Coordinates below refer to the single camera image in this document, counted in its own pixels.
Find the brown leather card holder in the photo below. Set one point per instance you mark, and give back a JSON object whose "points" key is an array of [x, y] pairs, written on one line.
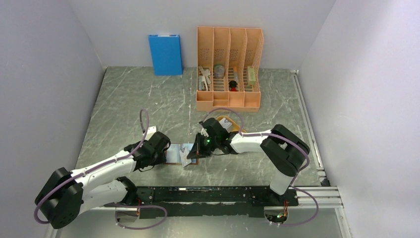
{"points": [[176, 154]]}

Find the yellow oval tray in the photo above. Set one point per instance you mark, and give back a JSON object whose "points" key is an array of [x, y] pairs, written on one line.
{"points": [[236, 126]]}

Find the green eraser block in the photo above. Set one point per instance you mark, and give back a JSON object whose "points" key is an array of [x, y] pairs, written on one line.
{"points": [[251, 76]]}

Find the grey metal clips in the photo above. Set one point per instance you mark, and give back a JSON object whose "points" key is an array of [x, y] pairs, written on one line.
{"points": [[204, 76]]}

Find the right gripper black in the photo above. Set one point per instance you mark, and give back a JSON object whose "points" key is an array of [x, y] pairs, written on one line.
{"points": [[197, 150]]}

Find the credit cards stack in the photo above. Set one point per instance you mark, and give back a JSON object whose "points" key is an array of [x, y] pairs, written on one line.
{"points": [[226, 124]]}

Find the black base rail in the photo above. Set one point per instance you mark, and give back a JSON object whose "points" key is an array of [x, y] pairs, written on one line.
{"points": [[208, 201]]}

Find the orange desk organizer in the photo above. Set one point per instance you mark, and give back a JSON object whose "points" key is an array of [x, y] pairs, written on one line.
{"points": [[228, 46]]}

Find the orange glue stick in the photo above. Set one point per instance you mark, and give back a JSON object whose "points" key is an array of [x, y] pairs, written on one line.
{"points": [[235, 74]]}

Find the grey round tin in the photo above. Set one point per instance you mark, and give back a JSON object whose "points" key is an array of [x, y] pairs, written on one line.
{"points": [[219, 71]]}

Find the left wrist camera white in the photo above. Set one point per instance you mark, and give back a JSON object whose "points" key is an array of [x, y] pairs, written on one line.
{"points": [[150, 131]]}

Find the blue box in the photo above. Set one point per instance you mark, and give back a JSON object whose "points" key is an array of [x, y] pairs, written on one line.
{"points": [[166, 54]]}

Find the black red small object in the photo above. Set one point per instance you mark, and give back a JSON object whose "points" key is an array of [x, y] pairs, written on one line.
{"points": [[233, 86]]}

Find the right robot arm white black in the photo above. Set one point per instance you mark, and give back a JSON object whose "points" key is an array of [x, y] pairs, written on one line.
{"points": [[285, 150]]}

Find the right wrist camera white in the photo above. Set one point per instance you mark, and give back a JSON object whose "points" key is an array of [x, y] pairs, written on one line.
{"points": [[207, 127]]}

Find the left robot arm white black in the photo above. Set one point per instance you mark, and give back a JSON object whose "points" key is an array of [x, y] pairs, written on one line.
{"points": [[68, 194]]}

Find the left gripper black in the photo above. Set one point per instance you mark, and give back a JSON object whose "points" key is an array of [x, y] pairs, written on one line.
{"points": [[161, 158]]}

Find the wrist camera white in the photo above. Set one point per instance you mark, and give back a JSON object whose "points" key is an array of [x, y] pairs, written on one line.
{"points": [[207, 127], [150, 131]]}

